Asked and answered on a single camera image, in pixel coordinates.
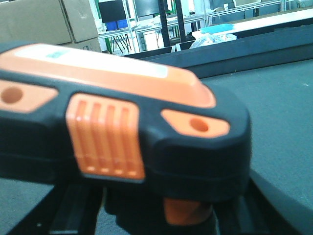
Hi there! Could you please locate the left black vertical post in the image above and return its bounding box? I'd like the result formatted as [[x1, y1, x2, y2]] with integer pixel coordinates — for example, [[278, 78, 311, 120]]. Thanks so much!
[[157, 0, 170, 47]]

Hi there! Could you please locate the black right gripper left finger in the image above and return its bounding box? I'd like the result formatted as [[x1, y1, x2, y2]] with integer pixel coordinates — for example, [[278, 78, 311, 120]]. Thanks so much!
[[8, 184, 103, 235]]

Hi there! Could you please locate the grey raised table edge rail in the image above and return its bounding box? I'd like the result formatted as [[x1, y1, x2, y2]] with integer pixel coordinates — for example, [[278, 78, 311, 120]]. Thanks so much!
[[129, 25, 313, 78]]

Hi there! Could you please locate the crumpled clear plastic bag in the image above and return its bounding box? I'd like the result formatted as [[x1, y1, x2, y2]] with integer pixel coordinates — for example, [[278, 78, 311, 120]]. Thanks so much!
[[190, 33, 238, 49]]

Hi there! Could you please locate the black vertical post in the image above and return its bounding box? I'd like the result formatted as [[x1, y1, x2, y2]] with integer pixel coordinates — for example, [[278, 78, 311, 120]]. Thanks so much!
[[157, 0, 170, 47], [175, 0, 186, 43]]

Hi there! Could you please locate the light blue plastic tray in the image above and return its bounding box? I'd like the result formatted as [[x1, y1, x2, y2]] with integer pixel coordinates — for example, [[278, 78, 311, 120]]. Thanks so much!
[[200, 23, 234, 34]]

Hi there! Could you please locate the right black vertical post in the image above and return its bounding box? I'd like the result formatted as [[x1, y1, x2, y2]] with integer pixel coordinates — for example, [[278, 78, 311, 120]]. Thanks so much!
[[175, 0, 186, 43]]

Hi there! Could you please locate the metal workbench shelf frame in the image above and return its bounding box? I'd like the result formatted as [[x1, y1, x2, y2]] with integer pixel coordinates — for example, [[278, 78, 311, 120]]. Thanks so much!
[[98, 0, 313, 51]]

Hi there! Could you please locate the lower carton with black print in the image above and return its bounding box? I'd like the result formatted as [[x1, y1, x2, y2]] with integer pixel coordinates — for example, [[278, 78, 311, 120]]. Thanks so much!
[[60, 0, 102, 52]]

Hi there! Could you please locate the orange black barcode scanner gun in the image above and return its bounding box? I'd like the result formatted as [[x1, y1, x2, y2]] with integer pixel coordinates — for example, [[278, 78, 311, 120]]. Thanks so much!
[[0, 42, 251, 225]]

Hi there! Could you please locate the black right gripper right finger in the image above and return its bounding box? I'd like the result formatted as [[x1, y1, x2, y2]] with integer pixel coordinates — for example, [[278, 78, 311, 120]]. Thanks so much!
[[215, 170, 313, 235]]

